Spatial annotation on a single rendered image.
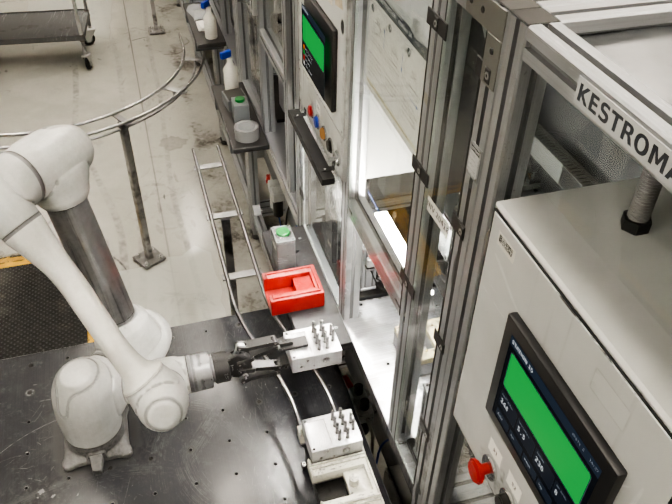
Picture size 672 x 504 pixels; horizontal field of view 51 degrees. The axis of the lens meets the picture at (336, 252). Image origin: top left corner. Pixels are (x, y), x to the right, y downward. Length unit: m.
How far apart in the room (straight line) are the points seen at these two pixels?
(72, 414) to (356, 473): 0.73
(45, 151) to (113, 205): 2.40
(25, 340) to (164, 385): 1.93
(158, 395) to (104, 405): 0.44
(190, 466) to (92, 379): 0.36
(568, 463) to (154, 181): 3.58
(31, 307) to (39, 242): 1.92
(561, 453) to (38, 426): 1.61
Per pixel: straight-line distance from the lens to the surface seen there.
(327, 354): 1.74
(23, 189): 1.67
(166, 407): 1.52
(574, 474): 0.91
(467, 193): 1.08
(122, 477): 2.04
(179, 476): 2.01
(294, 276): 2.08
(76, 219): 1.81
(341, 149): 1.69
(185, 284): 3.51
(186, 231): 3.83
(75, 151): 1.76
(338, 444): 1.73
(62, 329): 3.42
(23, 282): 3.73
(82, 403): 1.92
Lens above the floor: 2.36
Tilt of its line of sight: 40 degrees down
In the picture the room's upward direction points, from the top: 1 degrees clockwise
